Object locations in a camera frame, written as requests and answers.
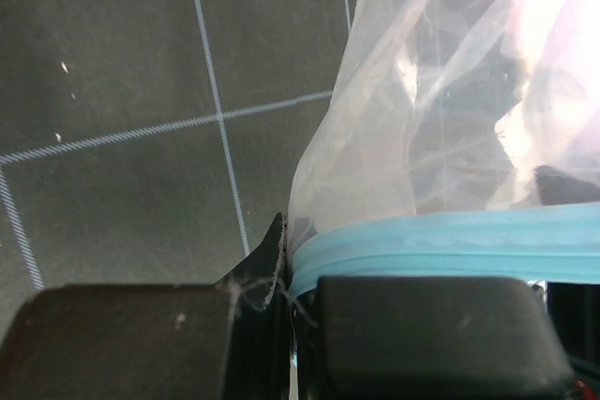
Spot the black grid mat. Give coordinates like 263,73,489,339
1,0,356,325

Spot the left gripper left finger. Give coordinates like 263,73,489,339
1,215,289,399

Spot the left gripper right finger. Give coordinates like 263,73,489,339
296,276,575,399

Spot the clear blue zip bag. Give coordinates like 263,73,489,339
288,0,599,296

